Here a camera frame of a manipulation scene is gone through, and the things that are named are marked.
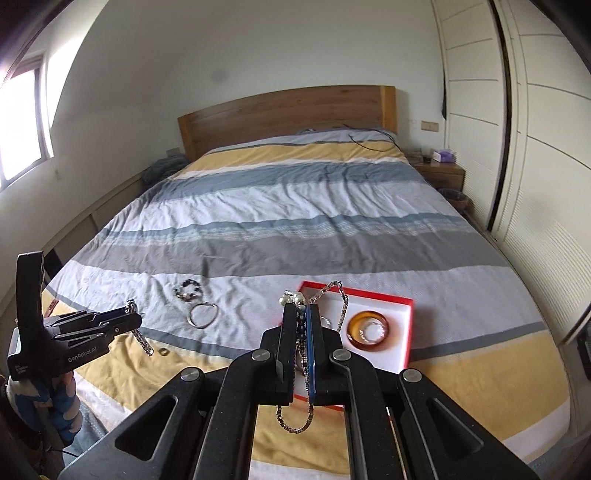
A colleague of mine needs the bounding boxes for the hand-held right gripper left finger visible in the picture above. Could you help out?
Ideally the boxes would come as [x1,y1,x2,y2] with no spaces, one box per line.
[58,305,300,480]

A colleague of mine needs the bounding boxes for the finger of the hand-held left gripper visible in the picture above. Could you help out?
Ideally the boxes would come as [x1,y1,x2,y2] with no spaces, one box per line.
[43,309,141,329]
[52,316,145,348]

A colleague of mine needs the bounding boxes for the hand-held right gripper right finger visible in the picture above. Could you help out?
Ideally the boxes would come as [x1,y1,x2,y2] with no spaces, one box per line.
[305,304,542,480]

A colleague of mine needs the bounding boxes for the short silver chain bracelet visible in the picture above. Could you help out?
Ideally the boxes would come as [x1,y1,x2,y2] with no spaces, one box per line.
[126,298,154,357]

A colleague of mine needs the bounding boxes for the pearl bead bracelet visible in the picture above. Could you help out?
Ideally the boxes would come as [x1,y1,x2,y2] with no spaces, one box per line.
[280,290,308,333]

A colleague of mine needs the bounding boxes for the long silver chain necklace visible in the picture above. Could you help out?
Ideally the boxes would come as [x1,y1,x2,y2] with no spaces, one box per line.
[276,278,352,435]

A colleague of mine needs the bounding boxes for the red and white jewelry box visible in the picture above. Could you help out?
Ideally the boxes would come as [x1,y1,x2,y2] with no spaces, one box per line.
[293,279,414,412]

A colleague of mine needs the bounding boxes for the person's left hand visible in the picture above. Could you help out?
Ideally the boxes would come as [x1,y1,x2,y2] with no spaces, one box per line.
[6,371,82,446]

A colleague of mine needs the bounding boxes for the amber bangle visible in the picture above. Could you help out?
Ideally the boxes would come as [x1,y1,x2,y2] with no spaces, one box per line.
[346,310,393,350]

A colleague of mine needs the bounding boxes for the clear bangle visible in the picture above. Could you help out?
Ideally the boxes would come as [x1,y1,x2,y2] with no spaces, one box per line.
[361,320,387,343]

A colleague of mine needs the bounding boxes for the silver bangle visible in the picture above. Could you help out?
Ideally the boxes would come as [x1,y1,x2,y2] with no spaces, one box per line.
[187,301,219,330]

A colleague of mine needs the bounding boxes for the low beige cabinet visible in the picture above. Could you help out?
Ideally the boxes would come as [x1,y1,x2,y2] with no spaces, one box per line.
[41,174,149,261]

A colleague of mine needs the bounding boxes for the striped bed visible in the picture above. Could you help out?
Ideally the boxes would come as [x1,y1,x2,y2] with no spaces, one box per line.
[41,126,571,480]

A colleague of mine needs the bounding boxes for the grey clothes pile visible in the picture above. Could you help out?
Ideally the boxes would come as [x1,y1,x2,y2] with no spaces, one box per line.
[140,157,190,186]

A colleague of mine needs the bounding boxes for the window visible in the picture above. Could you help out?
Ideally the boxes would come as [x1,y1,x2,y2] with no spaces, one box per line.
[0,54,59,191]

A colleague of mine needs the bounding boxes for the dark round basket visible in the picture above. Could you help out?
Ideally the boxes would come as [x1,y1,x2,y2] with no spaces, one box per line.
[437,187,470,209]

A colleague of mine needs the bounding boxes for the wooden nightstand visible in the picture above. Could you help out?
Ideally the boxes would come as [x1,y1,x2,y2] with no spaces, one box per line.
[408,159,467,193]

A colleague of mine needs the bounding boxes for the wooden headboard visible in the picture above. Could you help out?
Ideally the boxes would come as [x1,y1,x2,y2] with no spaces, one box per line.
[177,85,398,160]

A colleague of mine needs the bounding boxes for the white wardrobe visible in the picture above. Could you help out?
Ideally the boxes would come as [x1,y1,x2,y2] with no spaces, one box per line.
[431,0,591,348]

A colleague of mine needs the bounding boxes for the black bead bracelet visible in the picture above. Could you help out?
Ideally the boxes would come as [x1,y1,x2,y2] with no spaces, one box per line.
[174,277,204,303]

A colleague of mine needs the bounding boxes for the black cable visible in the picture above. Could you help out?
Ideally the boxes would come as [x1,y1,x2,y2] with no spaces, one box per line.
[344,122,403,151]

